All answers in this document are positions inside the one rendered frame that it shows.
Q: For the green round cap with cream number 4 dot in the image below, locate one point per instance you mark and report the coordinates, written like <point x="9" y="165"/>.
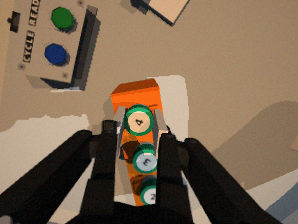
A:
<point x="139" y="120"/>

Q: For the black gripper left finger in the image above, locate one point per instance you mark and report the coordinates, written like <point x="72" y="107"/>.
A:
<point x="35" y="197"/>

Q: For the green screw cap with number 3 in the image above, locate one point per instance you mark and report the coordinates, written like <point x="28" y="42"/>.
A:
<point x="144" y="159"/>

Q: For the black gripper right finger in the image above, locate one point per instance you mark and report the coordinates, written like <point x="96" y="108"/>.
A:
<point x="222" y="198"/>

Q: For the orange rectangular tube rack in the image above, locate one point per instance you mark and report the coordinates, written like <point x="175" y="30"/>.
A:
<point x="144" y="92"/>

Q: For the white button panel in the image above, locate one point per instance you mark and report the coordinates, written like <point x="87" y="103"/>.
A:
<point x="48" y="36"/>

